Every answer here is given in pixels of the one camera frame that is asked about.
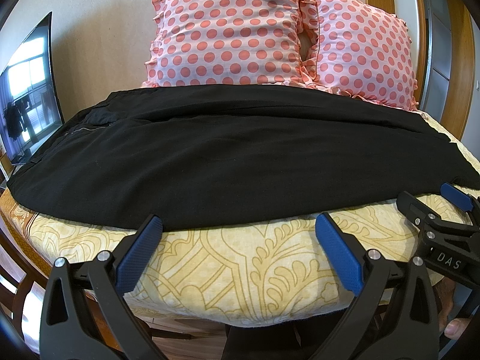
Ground black television screen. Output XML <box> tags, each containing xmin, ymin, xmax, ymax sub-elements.
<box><xmin>1</xmin><ymin>13</ymin><xmax>64</xmax><ymax>166</ymax></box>

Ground polka dot pillow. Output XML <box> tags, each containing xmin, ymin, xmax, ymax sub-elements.
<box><xmin>299</xmin><ymin>0</ymin><xmax>417</xmax><ymax>111</ymax></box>
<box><xmin>142</xmin><ymin>0</ymin><xmax>312</xmax><ymax>88</ymax></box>

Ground right polka dot pillow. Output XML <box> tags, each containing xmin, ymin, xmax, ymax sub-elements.
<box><xmin>299</xmin><ymin>0</ymin><xmax>417</xmax><ymax>111</ymax></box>

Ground wooden door frame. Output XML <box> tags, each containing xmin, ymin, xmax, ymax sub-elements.
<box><xmin>366</xmin><ymin>0</ymin><xmax>479</xmax><ymax>139</ymax></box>

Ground black pants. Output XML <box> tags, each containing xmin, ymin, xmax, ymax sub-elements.
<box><xmin>7</xmin><ymin>85</ymin><xmax>479</xmax><ymax>231</ymax></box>

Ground left polka dot pillow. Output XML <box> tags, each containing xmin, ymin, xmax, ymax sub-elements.
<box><xmin>142</xmin><ymin>0</ymin><xmax>312</xmax><ymax>88</ymax></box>

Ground person's right hand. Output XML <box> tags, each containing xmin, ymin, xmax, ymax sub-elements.
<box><xmin>434</xmin><ymin>277</ymin><xmax>470</xmax><ymax>341</ymax></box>

